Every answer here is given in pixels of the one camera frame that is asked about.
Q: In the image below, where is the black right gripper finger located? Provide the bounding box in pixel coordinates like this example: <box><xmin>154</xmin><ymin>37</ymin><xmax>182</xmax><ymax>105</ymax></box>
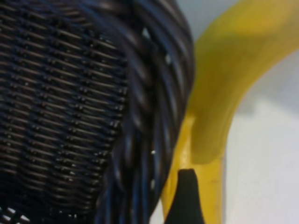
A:
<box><xmin>164</xmin><ymin>168</ymin><xmax>206</xmax><ymax>224</ymax></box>

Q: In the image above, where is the yellow banana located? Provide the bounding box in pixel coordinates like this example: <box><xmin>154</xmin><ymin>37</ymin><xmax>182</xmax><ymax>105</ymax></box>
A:
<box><xmin>160</xmin><ymin>0</ymin><xmax>299</xmax><ymax>224</ymax></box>

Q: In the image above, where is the dark brown wicker basket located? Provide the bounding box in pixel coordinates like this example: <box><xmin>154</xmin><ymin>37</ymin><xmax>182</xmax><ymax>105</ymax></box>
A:
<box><xmin>0</xmin><ymin>0</ymin><xmax>197</xmax><ymax>224</ymax></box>

